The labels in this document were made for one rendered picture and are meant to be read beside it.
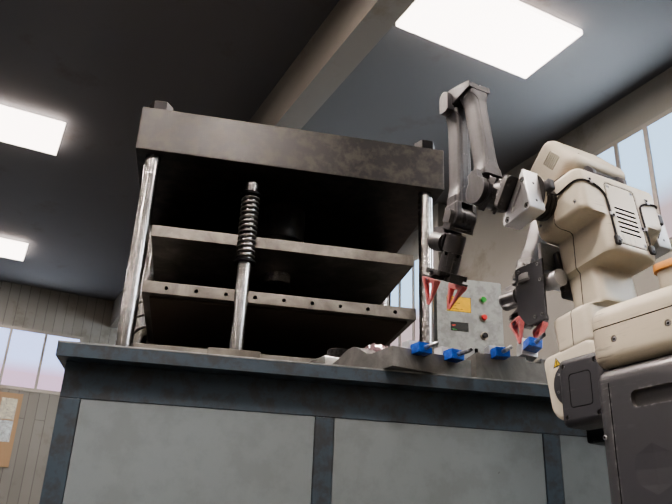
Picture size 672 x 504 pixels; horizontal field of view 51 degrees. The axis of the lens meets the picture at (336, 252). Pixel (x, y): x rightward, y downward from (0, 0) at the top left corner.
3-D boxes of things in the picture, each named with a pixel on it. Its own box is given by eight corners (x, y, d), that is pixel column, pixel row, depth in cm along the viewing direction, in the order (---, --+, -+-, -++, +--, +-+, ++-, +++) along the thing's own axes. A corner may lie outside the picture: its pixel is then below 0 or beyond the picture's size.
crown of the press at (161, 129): (446, 267, 292) (443, 140, 316) (120, 229, 269) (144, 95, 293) (390, 325, 368) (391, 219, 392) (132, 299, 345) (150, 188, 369)
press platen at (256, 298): (416, 320, 291) (416, 308, 293) (141, 291, 272) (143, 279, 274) (371, 362, 358) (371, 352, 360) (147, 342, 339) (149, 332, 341)
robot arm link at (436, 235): (452, 208, 194) (477, 216, 198) (430, 206, 205) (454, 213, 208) (441, 251, 194) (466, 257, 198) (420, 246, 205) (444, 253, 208)
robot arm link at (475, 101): (464, 67, 204) (492, 78, 208) (437, 97, 214) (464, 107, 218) (486, 193, 181) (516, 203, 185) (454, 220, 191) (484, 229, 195)
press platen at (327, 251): (413, 266, 304) (413, 255, 306) (150, 235, 285) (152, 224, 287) (372, 314, 367) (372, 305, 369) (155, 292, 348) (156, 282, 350)
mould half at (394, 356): (471, 379, 196) (470, 341, 200) (392, 365, 184) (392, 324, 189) (375, 406, 236) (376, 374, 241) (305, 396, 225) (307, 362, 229)
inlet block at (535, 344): (552, 345, 200) (552, 327, 203) (536, 340, 199) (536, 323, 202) (532, 362, 211) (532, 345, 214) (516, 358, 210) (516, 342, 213)
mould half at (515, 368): (562, 390, 204) (558, 345, 209) (477, 383, 199) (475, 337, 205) (492, 419, 249) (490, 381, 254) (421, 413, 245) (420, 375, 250)
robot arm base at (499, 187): (508, 174, 173) (546, 187, 178) (490, 168, 180) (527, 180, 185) (496, 208, 174) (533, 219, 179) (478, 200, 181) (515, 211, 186)
